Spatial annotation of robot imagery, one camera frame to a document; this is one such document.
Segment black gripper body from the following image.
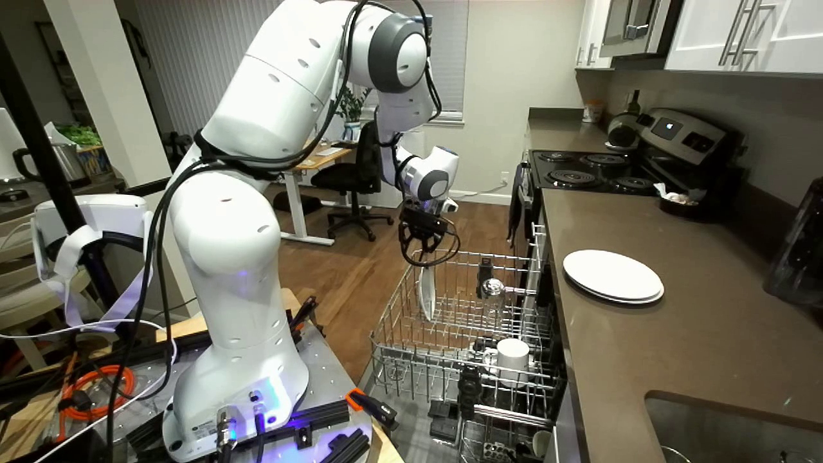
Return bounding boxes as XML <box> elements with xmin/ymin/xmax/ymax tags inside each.
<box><xmin>399</xmin><ymin>199</ymin><xmax>459</xmax><ymax>259</ymax></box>

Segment white drawer unit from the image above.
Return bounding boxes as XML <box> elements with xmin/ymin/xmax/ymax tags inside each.
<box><xmin>372</xmin><ymin>127</ymin><xmax>406</xmax><ymax>210</ymax></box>

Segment black office chair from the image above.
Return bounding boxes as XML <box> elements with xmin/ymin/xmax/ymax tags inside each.
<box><xmin>307</xmin><ymin>119</ymin><xmax>406</xmax><ymax>245</ymax></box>

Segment white ceramic mug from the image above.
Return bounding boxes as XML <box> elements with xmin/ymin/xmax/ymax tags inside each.
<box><xmin>493</xmin><ymin>338</ymin><xmax>532</xmax><ymax>374</ymax></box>

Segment wooden desk white legs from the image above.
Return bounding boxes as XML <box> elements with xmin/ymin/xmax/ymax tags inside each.
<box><xmin>270</xmin><ymin>140</ymin><xmax>363</xmax><ymax>249</ymax></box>

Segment metal robot table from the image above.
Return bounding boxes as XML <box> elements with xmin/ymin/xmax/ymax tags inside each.
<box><xmin>0</xmin><ymin>286</ymin><xmax>406</xmax><ymax>463</ymax></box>

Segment green potted plant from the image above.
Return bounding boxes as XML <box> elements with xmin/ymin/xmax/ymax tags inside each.
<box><xmin>334</xmin><ymin>84</ymin><xmax>381</xmax><ymax>147</ymax></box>

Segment narrow white upper cabinet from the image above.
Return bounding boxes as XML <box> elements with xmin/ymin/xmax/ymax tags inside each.
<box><xmin>574</xmin><ymin>0</ymin><xmax>616</xmax><ymax>72</ymax></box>

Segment steel black stove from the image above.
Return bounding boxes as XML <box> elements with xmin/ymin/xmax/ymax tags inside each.
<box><xmin>521</xmin><ymin>106</ymin><xmax>751</xmax><ymax>226</ymax></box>

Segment steel microwave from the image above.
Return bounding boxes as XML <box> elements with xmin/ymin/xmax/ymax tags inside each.
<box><xmin>598</xmin><ymin>0</ymin><xmax>686</xmax><ymax>59</ymax></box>

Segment white box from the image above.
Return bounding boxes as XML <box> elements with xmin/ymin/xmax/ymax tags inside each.
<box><xmin>31</xmin><ymin>190</ymin><xmax>160</xmax><ymax>259</ymax></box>

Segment steel kitchen sink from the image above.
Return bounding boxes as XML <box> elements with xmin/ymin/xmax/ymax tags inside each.
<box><xmin>642</xmin><ymin>388</ymin><xmax>823</xmax><ymax>463</ymax></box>

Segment black coffee maker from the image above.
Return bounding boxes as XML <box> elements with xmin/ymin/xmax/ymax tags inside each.
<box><xmin>760</xmin><ymin>174</ymin><xmax>823</xmax><ymax>315</ymax></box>

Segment black metal pole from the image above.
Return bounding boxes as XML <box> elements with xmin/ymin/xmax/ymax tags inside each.
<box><xmin>0</xmin><ymin>33</ymin><xmax>122</xmax><ymax>315</ymax></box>

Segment wire dishwasher rack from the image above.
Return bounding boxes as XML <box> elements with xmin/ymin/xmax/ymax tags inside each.
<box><xmin>365</xmin><ymin>225</ymin><xmax>570</xmax><ymax>424</ymax></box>

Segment orange handled clamp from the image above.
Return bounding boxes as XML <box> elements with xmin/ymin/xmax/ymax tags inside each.
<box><xmin>343</xmin><ymin>387</ymin><xmax>401</xmax><ymax>432</ymax></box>

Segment wire dish rack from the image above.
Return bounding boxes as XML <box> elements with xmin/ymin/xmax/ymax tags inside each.
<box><xmin>363</xmin><ymin>222</ymin><xmax>594</xmax><ymax>463</ymax></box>

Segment white strap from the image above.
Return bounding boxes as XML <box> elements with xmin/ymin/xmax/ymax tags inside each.
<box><xmin>34</xmin><ymin>225</ymin><xmax>161</xmax><ymax>340</ymax></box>

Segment silver cabinet handle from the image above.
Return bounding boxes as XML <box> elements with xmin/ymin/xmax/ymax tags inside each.
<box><xmin>718</xmin><ymin>0</ymin><xmax>746</xmax><ymax>66</ymax></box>
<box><xmin>737</xmin><ymin>0</ymin><xmax>767</xmax><ymax>72</ymax></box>

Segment orange cable roll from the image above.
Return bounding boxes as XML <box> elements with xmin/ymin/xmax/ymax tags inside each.
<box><xmin>55</xmin><ymin>362</ymin><xmax>139</xmax><ymax>424</ymax></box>

